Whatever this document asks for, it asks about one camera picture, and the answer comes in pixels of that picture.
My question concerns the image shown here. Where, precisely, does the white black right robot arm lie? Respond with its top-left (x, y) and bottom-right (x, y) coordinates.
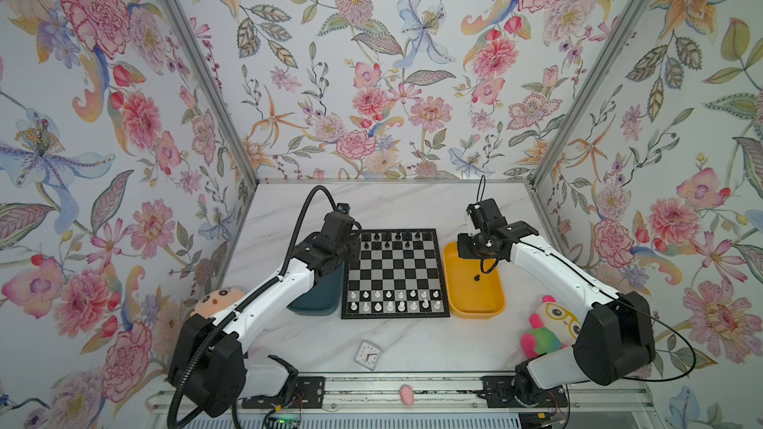
top-left (457, 199), bottom-right (657, 406)

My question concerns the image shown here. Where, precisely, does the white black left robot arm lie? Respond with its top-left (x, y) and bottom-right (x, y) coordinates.
top-left (166, 185), bottom-right (357, 428)

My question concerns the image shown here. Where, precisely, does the black white chess board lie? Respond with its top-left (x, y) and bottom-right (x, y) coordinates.
top-left (341, 228), bottom-right (450, 320)

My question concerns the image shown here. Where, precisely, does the yellow plastic tray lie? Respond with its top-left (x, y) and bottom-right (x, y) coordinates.
top-left (443, 242), bottom-right (506, 319)

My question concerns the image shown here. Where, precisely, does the teal plastic tray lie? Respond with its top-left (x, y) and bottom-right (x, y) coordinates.
top-left (287, 263), bottom-right (346, 317)

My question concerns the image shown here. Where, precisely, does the green pink owl plush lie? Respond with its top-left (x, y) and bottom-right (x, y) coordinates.
top-left (520, 295), bottom-right (582, 359)

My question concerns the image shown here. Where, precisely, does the small white square clock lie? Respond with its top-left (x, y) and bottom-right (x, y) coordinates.
top-left (355, 341), bottom-right (383, 371)

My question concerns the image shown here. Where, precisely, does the pink faced plush doll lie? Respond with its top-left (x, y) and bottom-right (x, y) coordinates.
top-left (192, 287), bottom-right (246, 319)

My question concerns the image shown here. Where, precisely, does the small pink toy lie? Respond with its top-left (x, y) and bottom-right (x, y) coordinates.
top-left (399, 385), bottom-right (415, 407)

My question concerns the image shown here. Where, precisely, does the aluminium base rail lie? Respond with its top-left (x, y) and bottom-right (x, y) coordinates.
top-left (145, 368), bottom-right (657, 415)

